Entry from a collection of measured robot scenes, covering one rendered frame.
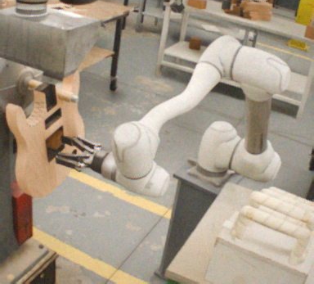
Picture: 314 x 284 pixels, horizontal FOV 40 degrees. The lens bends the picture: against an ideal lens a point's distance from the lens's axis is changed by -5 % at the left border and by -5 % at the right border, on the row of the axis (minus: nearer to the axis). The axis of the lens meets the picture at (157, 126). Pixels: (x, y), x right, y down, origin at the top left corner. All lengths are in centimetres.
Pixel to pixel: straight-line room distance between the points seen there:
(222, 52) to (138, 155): 57
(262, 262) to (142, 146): 45
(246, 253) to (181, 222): 113
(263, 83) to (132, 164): 58
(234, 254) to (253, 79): 64
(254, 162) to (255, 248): 83
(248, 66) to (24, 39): 75
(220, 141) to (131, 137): 93
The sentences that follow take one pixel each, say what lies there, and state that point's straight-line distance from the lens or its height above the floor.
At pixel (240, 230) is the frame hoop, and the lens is 120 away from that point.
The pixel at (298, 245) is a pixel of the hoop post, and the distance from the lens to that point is 117.
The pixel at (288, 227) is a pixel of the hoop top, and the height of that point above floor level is 121.
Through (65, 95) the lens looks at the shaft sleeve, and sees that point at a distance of 150.
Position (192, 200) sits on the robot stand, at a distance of 222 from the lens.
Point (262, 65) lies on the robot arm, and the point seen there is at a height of 142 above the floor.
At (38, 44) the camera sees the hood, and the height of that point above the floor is 146.
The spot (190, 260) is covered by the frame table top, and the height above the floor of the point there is 93.
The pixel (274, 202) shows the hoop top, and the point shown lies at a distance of 123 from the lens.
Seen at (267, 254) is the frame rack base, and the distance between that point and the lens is 122.
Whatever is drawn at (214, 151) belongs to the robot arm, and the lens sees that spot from 210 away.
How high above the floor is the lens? 187
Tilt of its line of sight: 27 degrees down
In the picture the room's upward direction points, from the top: 9 degrees clockwise
